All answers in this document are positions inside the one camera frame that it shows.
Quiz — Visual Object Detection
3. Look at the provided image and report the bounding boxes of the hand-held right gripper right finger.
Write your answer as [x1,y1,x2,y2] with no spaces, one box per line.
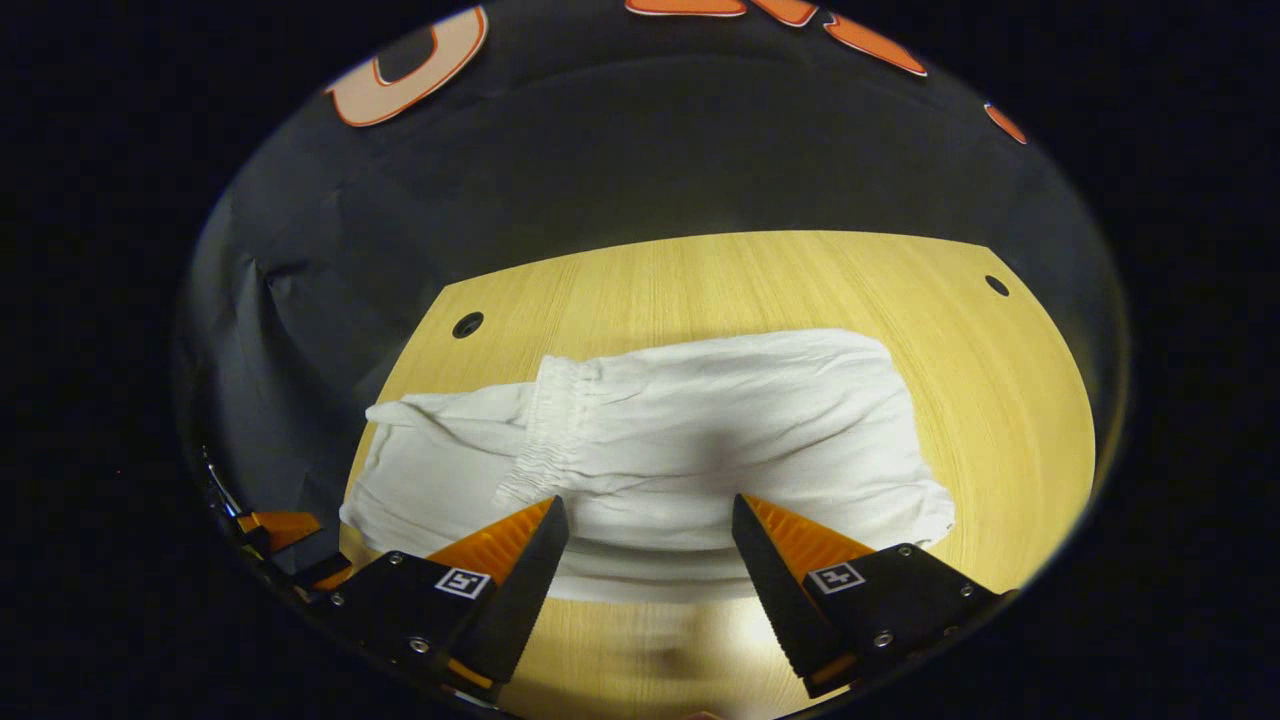
[732,493,1013,700]

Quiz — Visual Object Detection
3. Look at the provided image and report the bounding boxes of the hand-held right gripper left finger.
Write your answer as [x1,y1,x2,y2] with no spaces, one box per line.
[325,495,571,701]

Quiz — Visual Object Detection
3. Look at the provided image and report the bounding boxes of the black backdrop cloth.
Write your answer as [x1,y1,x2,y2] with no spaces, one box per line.
[175,0,1129,601]

